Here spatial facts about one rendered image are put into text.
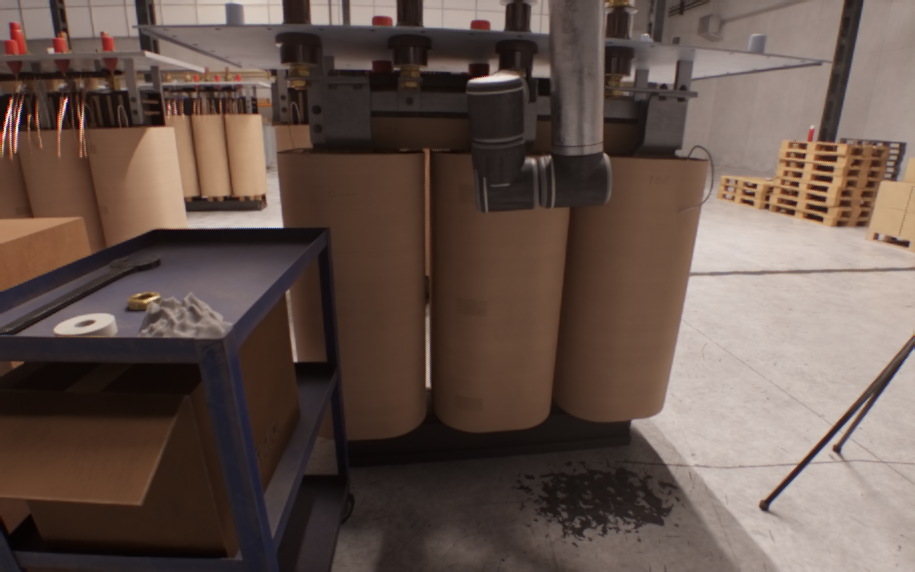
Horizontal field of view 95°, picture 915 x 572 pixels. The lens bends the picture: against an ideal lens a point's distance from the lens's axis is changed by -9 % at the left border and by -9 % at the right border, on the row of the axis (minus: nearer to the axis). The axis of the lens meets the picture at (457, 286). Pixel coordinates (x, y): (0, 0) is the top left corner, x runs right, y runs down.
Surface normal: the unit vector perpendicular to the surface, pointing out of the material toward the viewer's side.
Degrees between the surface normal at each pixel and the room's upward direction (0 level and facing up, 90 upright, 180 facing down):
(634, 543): 0
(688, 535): 0
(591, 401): 90
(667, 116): 90
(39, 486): 26
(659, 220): 90
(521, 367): 90
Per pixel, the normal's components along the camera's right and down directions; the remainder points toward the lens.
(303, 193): -0.30, 0.31
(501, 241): 0.16, 0.33
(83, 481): 0.03, -0.70
